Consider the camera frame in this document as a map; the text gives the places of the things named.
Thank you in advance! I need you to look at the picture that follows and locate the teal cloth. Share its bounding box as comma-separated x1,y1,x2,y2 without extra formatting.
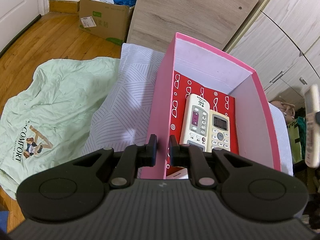
296,116,307,143

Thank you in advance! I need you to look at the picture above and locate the black door draft strip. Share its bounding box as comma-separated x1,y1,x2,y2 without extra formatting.
0,15,42,58

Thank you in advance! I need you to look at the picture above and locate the large brown cardboard box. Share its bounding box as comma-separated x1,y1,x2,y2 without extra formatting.
79,0,135,46

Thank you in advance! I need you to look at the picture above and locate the green bag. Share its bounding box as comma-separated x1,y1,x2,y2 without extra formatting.
286,116,308,163

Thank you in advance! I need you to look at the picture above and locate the pink cardboard box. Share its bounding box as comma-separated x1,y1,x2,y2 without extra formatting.
139,32,282,180

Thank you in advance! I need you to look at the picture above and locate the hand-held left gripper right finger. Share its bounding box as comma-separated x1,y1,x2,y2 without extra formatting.
169,135,253,190

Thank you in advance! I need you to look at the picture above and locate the light wooden wardrobe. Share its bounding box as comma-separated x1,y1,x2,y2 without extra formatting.
222,0,320,105

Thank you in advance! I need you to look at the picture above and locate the wooden shelf cabinet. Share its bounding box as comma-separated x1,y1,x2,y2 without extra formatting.
126,0,259,53

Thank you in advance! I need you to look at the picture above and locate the brown leather bag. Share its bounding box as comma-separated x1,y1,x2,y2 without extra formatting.
269,100,295,120

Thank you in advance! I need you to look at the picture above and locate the off-white remote control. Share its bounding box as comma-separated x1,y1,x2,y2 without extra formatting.
303,84,320,168

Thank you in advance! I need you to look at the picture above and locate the cream remote control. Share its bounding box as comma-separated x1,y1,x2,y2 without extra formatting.
205,109,230,152

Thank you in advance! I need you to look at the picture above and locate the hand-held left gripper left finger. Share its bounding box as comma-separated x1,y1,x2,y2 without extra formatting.
72,134,158,189

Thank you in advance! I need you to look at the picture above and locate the light green t-shirt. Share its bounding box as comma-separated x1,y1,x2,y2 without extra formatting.
0,56,120,200

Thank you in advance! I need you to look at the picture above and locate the red patterned box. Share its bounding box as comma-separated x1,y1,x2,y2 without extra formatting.
165,70,239,178

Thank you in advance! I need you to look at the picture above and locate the white remote control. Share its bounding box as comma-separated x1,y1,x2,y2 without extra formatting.
179,94,210,152

